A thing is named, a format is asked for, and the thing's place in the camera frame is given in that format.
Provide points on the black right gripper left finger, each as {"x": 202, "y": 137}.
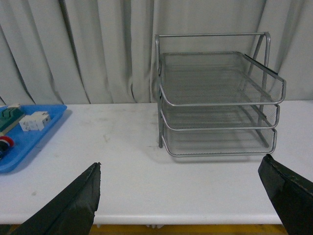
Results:
{"x": 71, "y": 212}

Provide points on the blue plastic tray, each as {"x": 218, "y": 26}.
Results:
{"x": 24, "y": 142}

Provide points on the silver mesh three-tier rack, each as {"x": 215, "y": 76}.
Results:
{"x": 218, "y": 103}

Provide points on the grey curtain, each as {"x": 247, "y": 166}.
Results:
{"x": 102, "y": 51}

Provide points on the white circuit breaker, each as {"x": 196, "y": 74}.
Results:
{"x": 35, "y": 122}

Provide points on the green terminal block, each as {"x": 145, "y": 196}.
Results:
{"x": 9, "y": 118}

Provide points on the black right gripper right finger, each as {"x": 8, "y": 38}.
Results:
{"x": 290, "y": 194}

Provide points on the red emergency stop button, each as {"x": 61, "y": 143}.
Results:
{"x": 6, "y": 143}

